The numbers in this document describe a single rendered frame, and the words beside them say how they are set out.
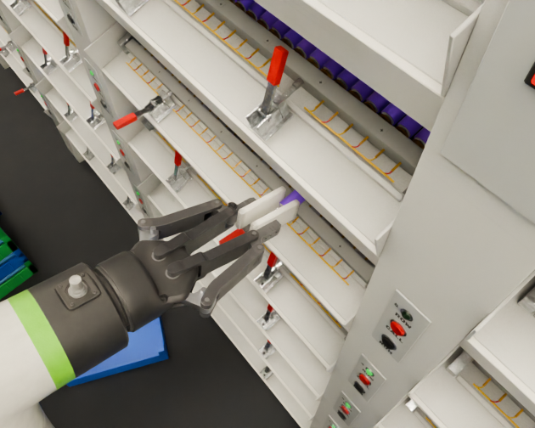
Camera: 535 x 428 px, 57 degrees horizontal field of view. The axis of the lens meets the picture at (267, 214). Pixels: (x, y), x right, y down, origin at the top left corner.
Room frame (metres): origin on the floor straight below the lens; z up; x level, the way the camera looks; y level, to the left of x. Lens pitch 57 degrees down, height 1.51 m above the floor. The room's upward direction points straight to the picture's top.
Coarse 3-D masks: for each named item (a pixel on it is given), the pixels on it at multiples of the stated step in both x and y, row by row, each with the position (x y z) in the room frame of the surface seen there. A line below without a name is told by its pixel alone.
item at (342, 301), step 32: (128, 32) 0.70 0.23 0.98; (96, 64) 0.66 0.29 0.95; (160, 64) 0.65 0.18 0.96; (128, 96) 0.60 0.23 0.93; (160, 128) 0.53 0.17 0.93; (192, 160) 0.46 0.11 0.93; (224, 192) 0.41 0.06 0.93; (288, 256) 0.30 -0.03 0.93; (320, 288) 0.26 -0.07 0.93; (352, 288) 0.25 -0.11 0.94; (352, 320) 0.20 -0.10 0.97
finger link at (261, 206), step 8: (272, 192) 0.34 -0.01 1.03; (280, 192) 0.34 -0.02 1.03; (256, 200) 0.32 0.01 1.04; (264, 200) 0.32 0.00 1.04; (272, 200) 0.33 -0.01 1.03; (280, 200) 0.34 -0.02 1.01; (248, 208) 0.31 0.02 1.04; (256, 208) 0.31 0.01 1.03; (264, 208) 0.32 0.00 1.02; (272, 208) 0.33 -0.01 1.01; (240, 216) 0.30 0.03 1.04; (248, 216) 0.30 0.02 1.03; (256, 216) 0.31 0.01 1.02; (240, 224) 0.30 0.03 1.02
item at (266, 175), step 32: (128, 64) 0.66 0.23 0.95; (192, 96) 0.55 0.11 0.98; (192, 128) 0.51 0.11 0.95; (224, 128) 0.49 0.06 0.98; (224, 160) 0.45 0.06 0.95; (256, 160) 0.43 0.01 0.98; (256, 192) 0.39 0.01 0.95; (288, 192) 0.38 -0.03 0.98; (288, 224) 0.34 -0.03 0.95; (320, 224) 0.33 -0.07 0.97; (320, 256) 0.29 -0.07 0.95; (352, 256) 0.28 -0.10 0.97
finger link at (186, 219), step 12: (204, 204) 0.31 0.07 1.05; (216, 204) 0.31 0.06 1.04; (168, 216) 0.29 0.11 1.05; (180, 216) 0.29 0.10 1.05; (192, 216) 0.29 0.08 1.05; (204, 216) 0.30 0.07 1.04; (144, 228) 0.27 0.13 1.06; (156, 228) 0.27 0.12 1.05; (168, 228) 0.28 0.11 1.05; (180, 228) 0.28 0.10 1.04
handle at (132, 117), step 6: (150, 102) 0.55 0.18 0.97; (144, 108) 0.55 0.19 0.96; (150, 108) 0.55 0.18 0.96; (132, 114) 0.53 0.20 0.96; (138, 114) 0.53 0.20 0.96; (144, 114) 0.54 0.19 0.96; (120, 120) 0.52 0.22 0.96; (126, 120) 0.52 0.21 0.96; (132, 120) 0.52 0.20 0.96; (114, 126) 0.51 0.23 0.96; (120, 126) 0.51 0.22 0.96
